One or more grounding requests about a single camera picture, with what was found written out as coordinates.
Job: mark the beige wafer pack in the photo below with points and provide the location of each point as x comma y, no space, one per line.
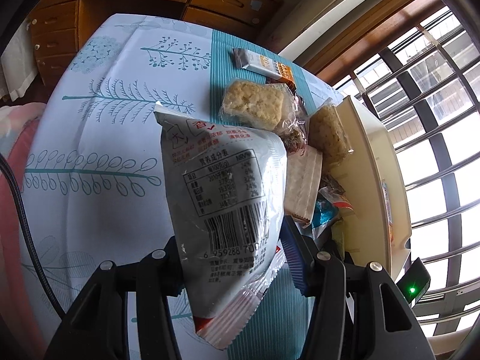
302,183

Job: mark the white lace covered furniture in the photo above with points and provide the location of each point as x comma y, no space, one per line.
18,67

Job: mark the green pastry packet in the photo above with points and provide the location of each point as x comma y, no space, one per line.
337,232

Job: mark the orange white oat bar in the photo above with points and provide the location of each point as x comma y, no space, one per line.
265,66

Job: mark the metal window grille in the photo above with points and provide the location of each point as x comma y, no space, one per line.
424,87

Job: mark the white silver snack bag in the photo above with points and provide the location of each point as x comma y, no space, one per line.
225,188

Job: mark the teal white tablecloth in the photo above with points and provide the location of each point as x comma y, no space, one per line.
94,180

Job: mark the brown mixed nut packet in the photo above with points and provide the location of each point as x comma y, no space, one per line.
292,128

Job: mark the cream plastic storage bin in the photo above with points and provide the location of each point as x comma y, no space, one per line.
379,226

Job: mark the blue red snack packet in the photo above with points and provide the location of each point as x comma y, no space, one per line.
330,206

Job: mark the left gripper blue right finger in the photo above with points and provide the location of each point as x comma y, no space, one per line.
300,251

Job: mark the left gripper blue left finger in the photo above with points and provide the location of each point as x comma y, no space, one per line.
175,280

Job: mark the wooden desk with drawers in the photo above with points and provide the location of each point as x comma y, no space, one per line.
59,28

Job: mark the pastel floral blanket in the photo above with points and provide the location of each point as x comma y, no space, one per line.
18,127

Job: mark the beige rice cracker pack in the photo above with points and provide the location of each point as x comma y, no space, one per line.
269,107

